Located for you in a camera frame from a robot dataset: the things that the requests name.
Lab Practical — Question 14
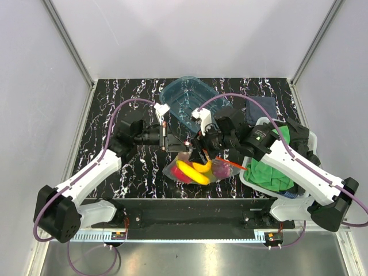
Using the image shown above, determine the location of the yellow fake banana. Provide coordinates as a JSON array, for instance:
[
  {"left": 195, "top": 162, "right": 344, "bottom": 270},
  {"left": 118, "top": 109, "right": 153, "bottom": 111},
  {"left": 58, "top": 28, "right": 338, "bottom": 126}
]
[{"left": 176, "top": 160, "right": 210, "bottom": 185}]

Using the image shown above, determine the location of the navy folded cloth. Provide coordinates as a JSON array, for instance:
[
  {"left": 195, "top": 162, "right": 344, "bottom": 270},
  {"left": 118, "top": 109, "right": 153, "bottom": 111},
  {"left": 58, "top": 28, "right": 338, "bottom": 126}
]
[{"left": 246, "top": 96, "right": 278, "bottom": 125}]

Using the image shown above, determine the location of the purple floor cable loop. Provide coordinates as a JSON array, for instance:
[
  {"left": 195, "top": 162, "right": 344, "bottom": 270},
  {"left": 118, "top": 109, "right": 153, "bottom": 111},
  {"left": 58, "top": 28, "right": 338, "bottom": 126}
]
[{"left": 67, "top": 241, "right": 119, "bottom": 275}]

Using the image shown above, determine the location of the aluminium frame post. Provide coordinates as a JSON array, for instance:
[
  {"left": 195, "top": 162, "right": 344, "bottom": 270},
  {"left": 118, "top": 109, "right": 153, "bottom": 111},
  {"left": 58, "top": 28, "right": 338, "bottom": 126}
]
[
  {"left": 41, "top": 0, "right": 95, "bottom": 88},
  {"left": 290, "top": 0, "right": 345, "bottom": 86}
]

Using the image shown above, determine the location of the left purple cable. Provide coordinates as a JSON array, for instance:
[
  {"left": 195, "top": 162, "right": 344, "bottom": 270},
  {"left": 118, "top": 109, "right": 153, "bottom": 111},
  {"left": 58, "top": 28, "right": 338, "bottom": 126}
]
[{"left": 33, "top": 98, "right": 158, "bottom": 242}]

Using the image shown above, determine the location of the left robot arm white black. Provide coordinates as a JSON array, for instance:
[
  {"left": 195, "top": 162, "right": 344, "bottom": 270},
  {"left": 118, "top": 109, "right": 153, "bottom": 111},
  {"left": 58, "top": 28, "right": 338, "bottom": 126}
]
[{"left": 34, "top": 110, "right": 189, "bottom": 243}]

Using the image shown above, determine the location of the green cloth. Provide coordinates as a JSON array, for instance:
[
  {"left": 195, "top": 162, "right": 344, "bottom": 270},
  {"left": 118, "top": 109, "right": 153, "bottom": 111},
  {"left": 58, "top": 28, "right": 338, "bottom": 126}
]
[{"left": 246, "top": 126, "right": 296, "bottom": 192}]

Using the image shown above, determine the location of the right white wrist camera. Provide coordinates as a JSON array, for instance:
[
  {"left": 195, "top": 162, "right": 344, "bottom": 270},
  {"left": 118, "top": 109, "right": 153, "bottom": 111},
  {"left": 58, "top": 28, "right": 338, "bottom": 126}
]
[{"left": 191, "top": 108, "right": 212, "bottom": 136}]

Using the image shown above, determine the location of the teal plastic container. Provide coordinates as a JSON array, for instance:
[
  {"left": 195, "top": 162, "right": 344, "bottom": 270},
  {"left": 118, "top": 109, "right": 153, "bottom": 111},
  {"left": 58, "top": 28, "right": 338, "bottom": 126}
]
[{"left": 159, "top": 76, "right": 219, "bottom": 133}]

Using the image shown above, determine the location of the purple fake fruit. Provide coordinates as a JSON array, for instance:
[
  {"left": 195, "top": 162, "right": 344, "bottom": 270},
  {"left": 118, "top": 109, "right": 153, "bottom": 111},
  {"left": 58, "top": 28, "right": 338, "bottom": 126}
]
[{"left": 212, "top": 163, "right": 232, "bottom": 179}]

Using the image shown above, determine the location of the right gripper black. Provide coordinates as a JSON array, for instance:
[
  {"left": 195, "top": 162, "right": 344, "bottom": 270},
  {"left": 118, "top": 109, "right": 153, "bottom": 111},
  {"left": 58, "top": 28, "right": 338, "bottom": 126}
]
[{"left": 188, "top": 121, "right": 237, "bottom": 166}]

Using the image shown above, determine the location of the black cloth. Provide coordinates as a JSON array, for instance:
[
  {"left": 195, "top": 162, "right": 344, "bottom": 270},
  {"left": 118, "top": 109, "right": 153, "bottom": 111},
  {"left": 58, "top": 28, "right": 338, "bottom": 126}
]
[{"left": 285, "top": 118, "right": 321, "bottom": 166}]

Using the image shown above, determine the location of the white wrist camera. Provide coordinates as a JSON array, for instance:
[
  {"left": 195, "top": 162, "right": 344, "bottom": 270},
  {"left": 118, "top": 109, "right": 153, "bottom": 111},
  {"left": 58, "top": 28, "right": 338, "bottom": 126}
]
[
  {"left": 154, "top": 103, "right": 170, "bottom": 125},
  {"left": 191, "top": 108, "right": 212, "bottom": 136}
]

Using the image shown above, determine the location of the left aluminium frame post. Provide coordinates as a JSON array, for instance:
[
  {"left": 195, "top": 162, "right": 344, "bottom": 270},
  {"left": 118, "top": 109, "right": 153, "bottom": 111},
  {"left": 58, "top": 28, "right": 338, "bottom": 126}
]
[{"left": 41, "top": 0, "right": 95, "bottom": 88}]

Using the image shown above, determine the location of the orange fake fruit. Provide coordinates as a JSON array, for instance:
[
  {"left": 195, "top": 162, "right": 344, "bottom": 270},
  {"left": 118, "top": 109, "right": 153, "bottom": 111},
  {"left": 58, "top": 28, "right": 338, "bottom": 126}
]
[{"left": 192, "top": 160, "right": 212, "bottom": 173}]

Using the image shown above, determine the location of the right aluminium frame post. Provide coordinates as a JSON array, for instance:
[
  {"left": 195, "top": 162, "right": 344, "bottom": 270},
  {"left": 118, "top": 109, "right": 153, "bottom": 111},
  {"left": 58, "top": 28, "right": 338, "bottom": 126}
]
[{"left": 290, "top": 0, "right": 345, "bottom": 86}]

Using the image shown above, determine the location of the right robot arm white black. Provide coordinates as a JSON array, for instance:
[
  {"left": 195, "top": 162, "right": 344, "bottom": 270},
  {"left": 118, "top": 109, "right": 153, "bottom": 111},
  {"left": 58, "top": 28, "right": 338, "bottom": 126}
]
[{"left": 189, "top": 106, "right": 359, "bottom": 232}]

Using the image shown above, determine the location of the red fake fruit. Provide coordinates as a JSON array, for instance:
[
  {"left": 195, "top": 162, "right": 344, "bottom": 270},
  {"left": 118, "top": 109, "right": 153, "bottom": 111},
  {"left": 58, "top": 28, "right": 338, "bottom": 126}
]
[{"left": 171, "top": 166, "right": 191, "bottom": 183}]

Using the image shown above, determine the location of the clear zip top bag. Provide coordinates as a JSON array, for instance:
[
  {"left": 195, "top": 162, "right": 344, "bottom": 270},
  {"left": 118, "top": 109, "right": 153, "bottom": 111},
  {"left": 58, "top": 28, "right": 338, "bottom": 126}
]
[{"left": 163, "top": 152, "right": 248, "bottom": 186}]

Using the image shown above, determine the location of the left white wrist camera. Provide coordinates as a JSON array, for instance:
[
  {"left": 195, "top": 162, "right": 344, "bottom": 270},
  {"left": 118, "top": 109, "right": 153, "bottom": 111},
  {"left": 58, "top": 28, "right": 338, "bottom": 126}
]
[{"left": 154, "top": 103, "right": 170, "bottom": 125}]

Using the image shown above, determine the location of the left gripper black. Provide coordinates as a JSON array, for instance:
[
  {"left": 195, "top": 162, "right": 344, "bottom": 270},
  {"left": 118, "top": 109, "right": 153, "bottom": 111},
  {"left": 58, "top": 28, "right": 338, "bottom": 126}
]
[{"left": 134, "top": 121, "right": 189, "bottom": 152}]

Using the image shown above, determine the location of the white plastic basket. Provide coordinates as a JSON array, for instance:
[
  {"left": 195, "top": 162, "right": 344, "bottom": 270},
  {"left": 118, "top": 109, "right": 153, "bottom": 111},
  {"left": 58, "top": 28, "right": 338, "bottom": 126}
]
[{"left": 243, "top": 118, "right": 321, "bottom": 199}]

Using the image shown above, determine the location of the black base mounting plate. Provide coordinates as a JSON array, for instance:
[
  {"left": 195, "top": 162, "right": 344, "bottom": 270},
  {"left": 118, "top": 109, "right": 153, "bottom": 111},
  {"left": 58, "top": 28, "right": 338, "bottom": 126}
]
[{"left": 91, "top": 198, "right": 297, "bottom": 241}]

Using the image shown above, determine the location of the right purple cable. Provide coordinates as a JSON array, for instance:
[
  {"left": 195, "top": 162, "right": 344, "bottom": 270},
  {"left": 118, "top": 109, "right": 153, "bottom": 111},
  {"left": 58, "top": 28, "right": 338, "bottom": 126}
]
[{"left": 198, "top": 92, "right": 368, "bottom": 228}]

